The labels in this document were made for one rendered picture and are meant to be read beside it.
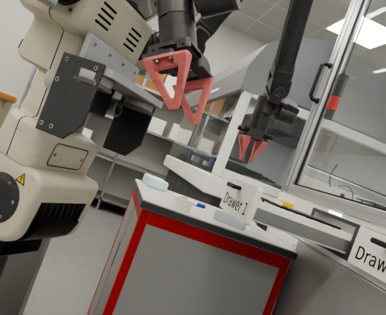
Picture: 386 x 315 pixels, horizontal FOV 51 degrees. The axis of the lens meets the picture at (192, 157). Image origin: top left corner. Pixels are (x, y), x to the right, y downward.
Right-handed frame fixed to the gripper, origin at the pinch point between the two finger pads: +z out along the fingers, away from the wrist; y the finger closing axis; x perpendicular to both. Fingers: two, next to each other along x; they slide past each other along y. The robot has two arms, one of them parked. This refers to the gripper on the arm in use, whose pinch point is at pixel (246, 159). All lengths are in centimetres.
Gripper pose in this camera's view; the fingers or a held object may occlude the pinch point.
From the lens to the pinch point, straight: 123.8
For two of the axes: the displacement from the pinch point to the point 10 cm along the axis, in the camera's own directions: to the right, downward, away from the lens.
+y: 9.3, 3.3, 1.8
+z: -3.4, 9.4, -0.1
